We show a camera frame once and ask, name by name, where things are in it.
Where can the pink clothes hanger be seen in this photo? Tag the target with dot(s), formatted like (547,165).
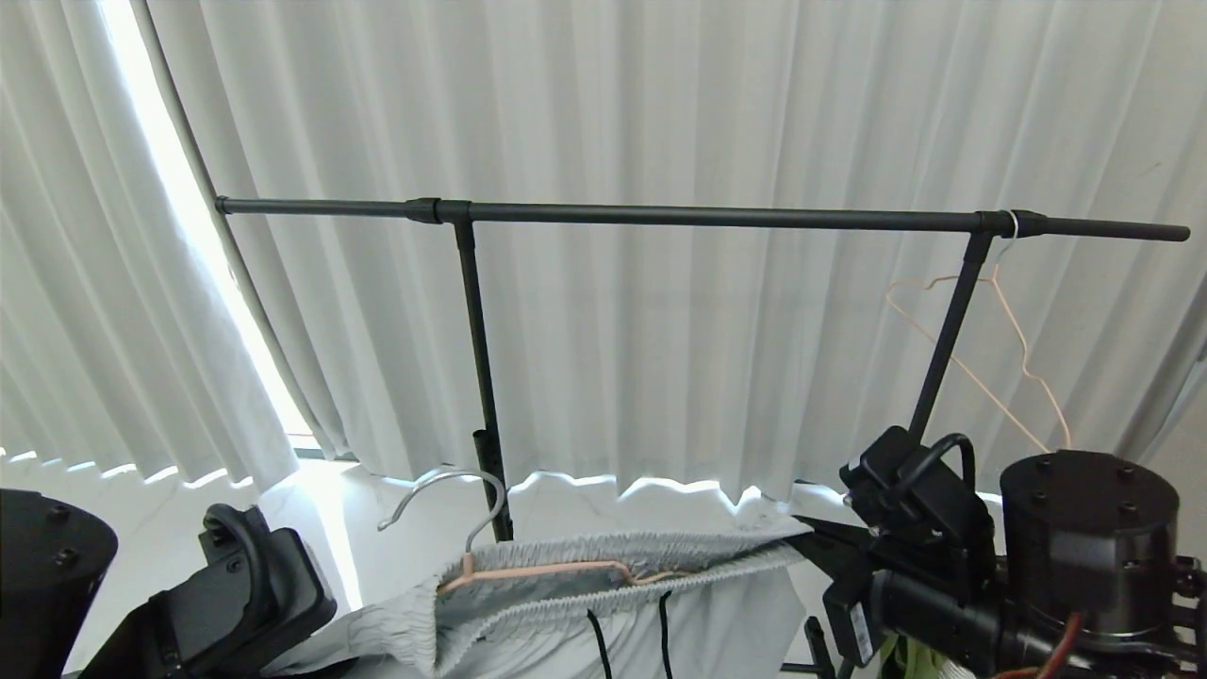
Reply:
(547,570)
(1025,354)

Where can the white curtain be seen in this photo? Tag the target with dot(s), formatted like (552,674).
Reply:
(75,236)
(660,113)

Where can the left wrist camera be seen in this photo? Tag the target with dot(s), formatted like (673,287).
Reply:
(283,585)

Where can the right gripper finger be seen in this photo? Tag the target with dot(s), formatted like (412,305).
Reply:
(830,552)

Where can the green garment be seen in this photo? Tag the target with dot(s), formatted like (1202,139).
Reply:
(910,660)

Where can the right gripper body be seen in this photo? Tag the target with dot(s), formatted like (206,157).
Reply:
(924,622)

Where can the black clothes rack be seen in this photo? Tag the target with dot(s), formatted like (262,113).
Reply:
(707,216)

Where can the pale grey shorts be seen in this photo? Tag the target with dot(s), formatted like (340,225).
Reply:
(717,622)

